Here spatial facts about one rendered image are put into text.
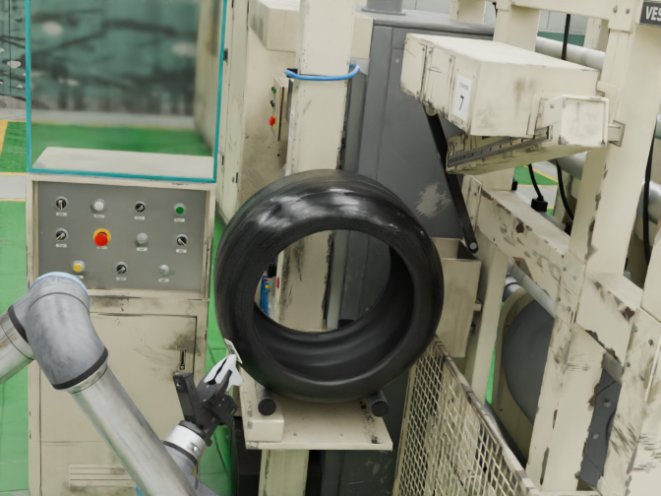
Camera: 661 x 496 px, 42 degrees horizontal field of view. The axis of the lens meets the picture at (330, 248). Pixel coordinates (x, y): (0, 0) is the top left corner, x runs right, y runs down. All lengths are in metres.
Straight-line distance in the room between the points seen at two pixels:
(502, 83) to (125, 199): 1.36
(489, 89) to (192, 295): 1.38
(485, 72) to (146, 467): 0.99
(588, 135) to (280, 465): 1.43
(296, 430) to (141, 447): 0.62
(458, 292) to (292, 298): 0.46
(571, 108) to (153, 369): 1.66
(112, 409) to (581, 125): 1.02
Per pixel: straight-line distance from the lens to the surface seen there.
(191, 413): 1.98
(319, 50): 2.25
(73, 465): 3.02
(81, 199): 2.70
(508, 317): 2.80
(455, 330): 2.46
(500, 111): 1.72
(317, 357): 2.34
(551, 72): 1.75
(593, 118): 1.69
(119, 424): 1.68
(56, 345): 1.61
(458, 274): 2.40
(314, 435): 2.22
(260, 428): 2.15
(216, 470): 3.54
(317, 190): 1.97
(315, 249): 2.36
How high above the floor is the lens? 1.92
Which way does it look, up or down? 18 degrees down
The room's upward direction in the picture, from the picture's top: 6 degrees clockwise
